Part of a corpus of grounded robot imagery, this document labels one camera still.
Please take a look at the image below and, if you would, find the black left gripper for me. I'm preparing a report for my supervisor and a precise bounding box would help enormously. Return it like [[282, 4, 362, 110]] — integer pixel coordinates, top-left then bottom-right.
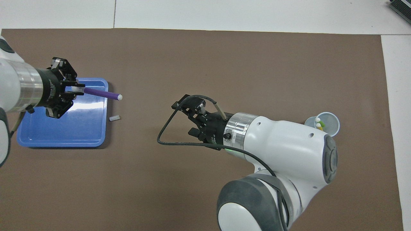
[[36, 57, 86, 119]]

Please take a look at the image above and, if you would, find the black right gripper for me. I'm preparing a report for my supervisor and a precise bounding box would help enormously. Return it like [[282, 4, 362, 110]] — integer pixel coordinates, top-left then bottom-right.
[[171, 94, 234, 150]]

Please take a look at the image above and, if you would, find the purple highlighter pen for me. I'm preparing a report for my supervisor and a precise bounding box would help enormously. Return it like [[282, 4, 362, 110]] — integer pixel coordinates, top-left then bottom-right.
[[71, 86, 123, 101]]

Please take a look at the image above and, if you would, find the blue plastic tray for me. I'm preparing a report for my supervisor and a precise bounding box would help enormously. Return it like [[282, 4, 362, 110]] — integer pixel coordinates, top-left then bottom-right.
[[17, 77, 109, 147]]

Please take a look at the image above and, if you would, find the brown table mat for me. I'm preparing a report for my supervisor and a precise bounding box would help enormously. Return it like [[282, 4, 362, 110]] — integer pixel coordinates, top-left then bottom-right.
[[0, 28, 404, 231]]

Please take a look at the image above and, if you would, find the translucent plastic cup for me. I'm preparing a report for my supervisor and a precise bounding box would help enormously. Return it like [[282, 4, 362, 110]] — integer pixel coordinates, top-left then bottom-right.
[[304, 112, 340, 137]]

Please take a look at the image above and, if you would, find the grey ridged device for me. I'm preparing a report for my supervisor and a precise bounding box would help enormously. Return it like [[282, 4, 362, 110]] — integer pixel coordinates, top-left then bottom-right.
[[389, 0, 411, 20]]

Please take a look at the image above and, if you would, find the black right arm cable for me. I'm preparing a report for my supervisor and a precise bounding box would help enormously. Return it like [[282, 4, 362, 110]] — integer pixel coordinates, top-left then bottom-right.
[[157, 95, 289, 231]]

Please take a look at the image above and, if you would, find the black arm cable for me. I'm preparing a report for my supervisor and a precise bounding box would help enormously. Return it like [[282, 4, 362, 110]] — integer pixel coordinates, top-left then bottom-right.
[[10, 111, 27, 139], [157, 95, 289, 231]]

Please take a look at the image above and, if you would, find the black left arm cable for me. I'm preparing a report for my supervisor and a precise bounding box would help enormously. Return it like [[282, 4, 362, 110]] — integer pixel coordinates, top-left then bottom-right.
[[10, 111, 27, 139]]

